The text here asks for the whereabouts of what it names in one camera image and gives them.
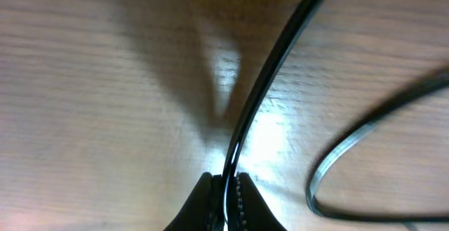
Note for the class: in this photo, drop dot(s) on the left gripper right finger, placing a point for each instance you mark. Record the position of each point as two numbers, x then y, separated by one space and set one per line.
246 208

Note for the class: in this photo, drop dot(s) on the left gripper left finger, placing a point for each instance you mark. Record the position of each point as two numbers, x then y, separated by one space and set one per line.
203 209

